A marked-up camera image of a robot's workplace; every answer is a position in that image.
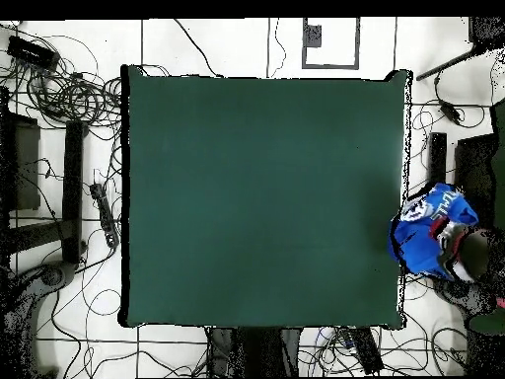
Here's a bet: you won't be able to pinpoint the blue printed t-shirt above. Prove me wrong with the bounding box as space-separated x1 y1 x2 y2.
386 182 480 281

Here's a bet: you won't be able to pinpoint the dark flat panel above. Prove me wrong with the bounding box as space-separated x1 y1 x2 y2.
0 112 41 212
453 133 496 228

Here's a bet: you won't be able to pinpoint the dark stand base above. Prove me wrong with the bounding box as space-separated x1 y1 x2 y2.
3 260 78 376
433 277 496 317

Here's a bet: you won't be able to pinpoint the black upright bar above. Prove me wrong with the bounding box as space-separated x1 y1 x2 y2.
428 131 448 187
61 119 86 265

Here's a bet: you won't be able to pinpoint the green cloth of neighbouring table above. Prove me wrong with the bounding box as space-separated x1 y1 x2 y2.
469 100 505 337

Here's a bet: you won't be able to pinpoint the black power adapter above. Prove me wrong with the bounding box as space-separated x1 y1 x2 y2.
439 100 464 124

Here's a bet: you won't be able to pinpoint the black power strip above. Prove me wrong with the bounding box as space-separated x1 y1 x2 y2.
348 327 385 375
89 182 120 249

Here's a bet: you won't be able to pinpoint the dark green table cloth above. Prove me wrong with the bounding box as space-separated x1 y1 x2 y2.
119 63 413 331

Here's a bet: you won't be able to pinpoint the black tripod stand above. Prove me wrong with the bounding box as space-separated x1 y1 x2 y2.
415 16 505 82

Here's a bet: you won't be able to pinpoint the black electronics box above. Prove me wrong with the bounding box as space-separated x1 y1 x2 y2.
6 35 61 72

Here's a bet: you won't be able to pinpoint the grey square floor frame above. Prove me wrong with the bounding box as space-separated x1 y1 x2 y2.
302 17 361 71

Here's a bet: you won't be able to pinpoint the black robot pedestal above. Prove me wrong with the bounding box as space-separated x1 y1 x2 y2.
206 326 303 378

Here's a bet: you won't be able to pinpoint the tangled black cables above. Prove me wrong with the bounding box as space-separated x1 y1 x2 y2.
0 31 123 131

